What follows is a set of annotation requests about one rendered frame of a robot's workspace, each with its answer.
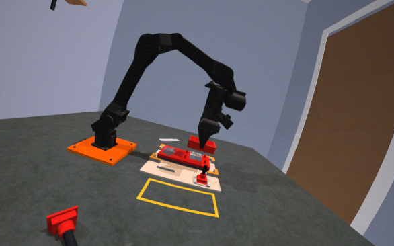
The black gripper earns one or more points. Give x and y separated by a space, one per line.
207 125

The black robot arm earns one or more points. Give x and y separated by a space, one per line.
148 47

